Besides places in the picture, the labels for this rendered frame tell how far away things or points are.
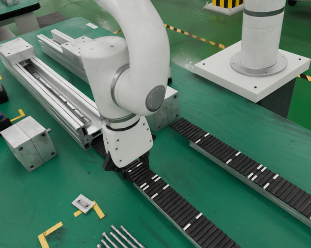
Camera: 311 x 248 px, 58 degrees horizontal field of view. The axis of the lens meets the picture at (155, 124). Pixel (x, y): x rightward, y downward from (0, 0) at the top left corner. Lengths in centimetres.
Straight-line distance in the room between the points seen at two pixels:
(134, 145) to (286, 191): 33
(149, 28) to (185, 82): 61
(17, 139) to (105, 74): 40
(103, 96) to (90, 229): 30
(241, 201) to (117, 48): 42
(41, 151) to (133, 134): 32
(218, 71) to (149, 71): 61
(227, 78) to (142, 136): 47
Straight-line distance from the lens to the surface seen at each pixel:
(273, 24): 96
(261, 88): 94
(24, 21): 260
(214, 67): 105
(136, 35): 42
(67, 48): 116
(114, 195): 70
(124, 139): 57
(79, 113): 88
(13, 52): 127
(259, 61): 100
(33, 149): 81
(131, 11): 44
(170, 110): 82
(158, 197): 62
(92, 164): 78
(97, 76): 49
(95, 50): 48
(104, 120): 55
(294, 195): 65
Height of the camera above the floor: 132
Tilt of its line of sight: 39 degrees down
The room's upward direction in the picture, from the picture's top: 9 degrees counter-clockwise
